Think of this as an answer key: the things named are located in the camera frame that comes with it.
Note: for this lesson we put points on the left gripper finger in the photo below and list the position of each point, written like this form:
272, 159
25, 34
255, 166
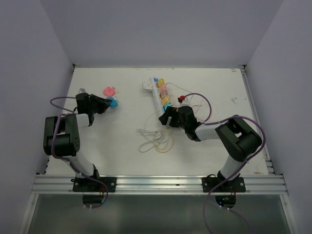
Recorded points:
100, 108
98, 100

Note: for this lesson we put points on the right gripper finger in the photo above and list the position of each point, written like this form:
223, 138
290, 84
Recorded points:
175, 121
166, 117

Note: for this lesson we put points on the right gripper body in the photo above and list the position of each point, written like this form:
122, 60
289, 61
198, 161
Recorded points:
182, 125

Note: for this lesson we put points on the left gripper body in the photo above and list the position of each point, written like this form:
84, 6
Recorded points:
91, 107

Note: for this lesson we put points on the pink plug adapter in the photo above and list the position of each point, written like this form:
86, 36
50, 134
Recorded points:
109, 91

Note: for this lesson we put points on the blue plug adapter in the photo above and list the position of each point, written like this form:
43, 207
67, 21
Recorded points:
114, 102

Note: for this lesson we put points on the white power strip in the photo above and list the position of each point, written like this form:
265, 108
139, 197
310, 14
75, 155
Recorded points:
157, 97

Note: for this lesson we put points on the white plug adapter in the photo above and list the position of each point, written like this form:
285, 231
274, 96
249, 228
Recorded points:
147, 85

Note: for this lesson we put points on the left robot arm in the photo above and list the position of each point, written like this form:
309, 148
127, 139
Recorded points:
61, 138

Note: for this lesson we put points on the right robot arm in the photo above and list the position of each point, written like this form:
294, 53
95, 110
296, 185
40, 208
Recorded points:
242, 137

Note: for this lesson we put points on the teal cube plug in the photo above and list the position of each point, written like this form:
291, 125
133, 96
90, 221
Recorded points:
166, 105

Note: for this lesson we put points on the yellow cube plug near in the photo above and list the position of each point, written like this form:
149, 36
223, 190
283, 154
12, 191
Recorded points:
164, 100

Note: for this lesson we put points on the yellow cube plug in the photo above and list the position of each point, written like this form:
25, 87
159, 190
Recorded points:
164, 100
161, 83

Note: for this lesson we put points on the pink cube plug far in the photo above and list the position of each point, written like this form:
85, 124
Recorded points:
162, 89

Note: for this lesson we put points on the yellow cube plug far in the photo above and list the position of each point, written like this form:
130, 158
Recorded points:
161, 83

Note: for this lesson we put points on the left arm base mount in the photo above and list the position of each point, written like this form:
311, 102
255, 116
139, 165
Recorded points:
87, 186

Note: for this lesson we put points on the aluminium front rail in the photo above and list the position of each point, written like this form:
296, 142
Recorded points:
163, 185

